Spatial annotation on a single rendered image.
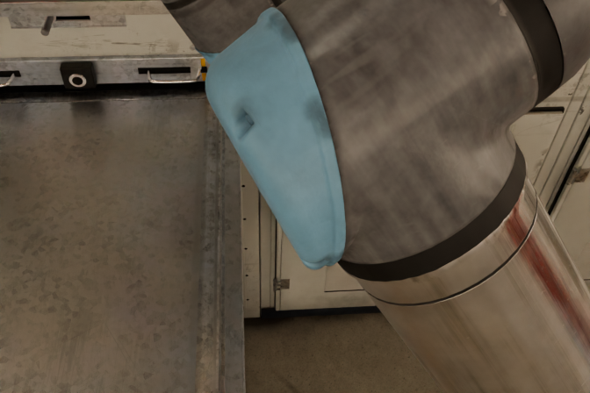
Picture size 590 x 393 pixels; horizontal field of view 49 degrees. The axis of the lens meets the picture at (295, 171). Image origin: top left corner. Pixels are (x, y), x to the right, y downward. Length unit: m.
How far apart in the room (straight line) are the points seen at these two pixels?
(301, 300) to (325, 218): 1.59
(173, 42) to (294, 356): 1.00
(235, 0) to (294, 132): 0.59
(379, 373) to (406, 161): 1.64
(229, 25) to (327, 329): 1.27
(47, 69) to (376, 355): 1.18
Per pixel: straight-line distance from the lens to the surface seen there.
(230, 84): 0.28
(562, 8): 0.30
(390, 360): 1.92
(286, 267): 1.72
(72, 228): 1.12
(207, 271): 1.02
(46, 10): 1.24
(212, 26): 0.84
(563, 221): 1.79
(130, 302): 1.01
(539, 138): 1.52
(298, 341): 1.92
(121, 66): 1.32
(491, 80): 0.29
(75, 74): 1.31
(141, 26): 1.27
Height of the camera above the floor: 1.68
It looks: 46 degrees down
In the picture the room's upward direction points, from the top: 3 degrees clockwise
